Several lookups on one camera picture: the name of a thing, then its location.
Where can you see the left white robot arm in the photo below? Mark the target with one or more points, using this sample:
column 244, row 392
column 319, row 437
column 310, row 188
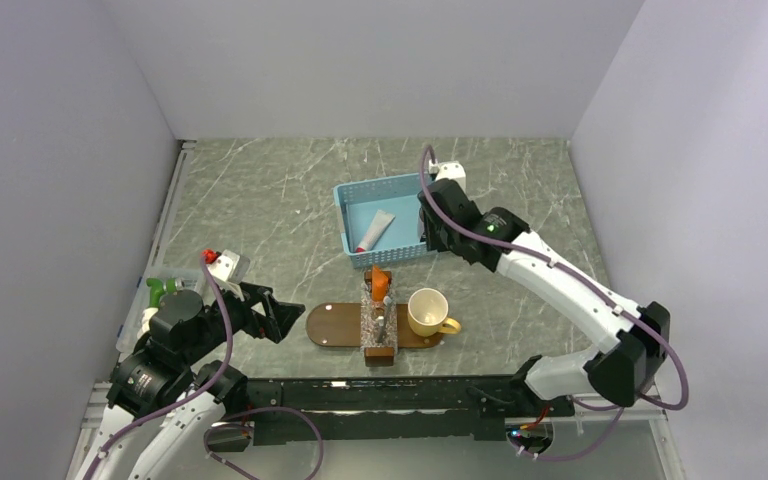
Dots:
column 159, row 408

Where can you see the yellow mug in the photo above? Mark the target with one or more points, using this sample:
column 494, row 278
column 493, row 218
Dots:
column 428, row 314

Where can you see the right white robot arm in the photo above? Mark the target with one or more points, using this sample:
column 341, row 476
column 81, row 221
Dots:
column 628, row 341

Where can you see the orange toothpaste tube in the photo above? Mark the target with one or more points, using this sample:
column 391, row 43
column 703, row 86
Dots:
column 378, row 283

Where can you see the white red toothpaste tube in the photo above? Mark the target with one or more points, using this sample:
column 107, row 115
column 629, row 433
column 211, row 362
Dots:
column 379, row 224

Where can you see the blue plastic basket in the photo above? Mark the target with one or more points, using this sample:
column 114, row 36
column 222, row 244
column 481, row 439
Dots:
column 357, row 203

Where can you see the clear acrylic toothbrush holder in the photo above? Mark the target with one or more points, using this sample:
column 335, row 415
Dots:
column 378, row 355

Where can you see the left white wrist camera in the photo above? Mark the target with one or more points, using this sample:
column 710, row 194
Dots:
column 227, row 269

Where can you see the black base frame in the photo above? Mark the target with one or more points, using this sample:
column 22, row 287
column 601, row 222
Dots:
column 481, row 407

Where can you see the brown oval wooden tray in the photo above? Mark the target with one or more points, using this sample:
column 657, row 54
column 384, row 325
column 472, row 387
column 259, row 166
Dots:
column 338, row 325

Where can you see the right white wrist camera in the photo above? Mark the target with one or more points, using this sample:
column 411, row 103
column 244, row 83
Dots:
column 451, row 170

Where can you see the green white object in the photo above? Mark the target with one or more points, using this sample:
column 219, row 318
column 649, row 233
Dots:
column 158, row 288

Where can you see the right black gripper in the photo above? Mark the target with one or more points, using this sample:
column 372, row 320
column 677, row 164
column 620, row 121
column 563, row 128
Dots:
column 433, row 240

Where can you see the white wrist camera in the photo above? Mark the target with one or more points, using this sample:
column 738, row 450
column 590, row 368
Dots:
column 227, row 269
column 451, row 170

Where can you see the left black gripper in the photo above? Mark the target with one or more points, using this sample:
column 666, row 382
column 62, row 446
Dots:
column 277, row 318

